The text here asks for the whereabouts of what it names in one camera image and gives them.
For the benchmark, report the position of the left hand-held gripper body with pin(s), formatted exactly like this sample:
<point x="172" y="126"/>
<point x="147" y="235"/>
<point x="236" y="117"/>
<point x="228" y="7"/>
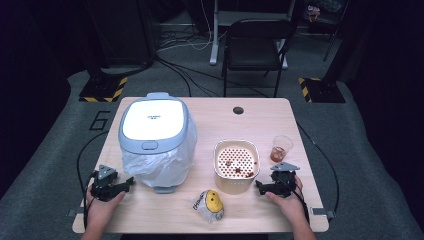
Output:
<point x="105" y="186"/>

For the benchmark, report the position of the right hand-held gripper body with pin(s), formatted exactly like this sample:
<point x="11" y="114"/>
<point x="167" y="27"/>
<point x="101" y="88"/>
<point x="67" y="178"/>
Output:
<point x="285" y="183"/>

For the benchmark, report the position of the white plastic bin bag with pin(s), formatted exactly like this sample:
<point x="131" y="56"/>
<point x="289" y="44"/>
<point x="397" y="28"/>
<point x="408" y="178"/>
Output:
<point x="160" y="167"/>

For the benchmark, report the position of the grey-blue pedal trash can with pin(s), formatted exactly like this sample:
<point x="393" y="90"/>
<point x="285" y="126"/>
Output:
<point x="153" y="120"/>

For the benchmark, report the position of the person's right hand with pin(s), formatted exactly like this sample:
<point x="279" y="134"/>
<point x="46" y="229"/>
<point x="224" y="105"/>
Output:
<point x="293" y="208"/>

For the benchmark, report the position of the person's left hand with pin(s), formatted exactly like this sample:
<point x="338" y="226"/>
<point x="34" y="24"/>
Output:
<point x="100" y="213"/>

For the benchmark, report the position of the red food scrap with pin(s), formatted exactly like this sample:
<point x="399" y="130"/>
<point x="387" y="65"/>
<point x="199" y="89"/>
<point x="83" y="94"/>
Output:
<point x="237" y="170"/>
<point x="228" y="163"/>
<point x="249" y="174"/>

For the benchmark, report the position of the clear plastic cup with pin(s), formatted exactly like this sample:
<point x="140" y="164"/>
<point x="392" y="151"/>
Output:
<point x="279" y="154"/>

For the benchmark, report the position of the beige perforated drain basket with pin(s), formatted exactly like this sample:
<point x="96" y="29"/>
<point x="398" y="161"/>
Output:
<point x="233" y="186"/>

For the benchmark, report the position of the crumpled yellow smiley wrapper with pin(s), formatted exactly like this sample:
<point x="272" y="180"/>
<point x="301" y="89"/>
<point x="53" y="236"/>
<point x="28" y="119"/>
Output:
<point x="213" y="201"/>

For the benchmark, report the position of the hazard-striped black stand base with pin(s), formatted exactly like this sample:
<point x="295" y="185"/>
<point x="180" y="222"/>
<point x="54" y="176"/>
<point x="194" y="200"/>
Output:
<point x="321" y="90"/>
<point x="103" y="90"/>

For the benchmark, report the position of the black folding chair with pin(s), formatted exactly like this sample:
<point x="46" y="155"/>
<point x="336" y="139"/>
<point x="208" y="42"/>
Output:
<point x="255" y="53"/>

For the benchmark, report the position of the grey metal table bracket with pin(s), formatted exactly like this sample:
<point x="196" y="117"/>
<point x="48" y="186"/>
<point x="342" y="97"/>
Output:
<point x="323" y="212"/>
<point x="75" y="213"/>

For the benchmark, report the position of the white desk frame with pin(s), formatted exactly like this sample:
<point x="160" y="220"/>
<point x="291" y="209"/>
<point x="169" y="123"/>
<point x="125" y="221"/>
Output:
<point x="214" y="40"/>

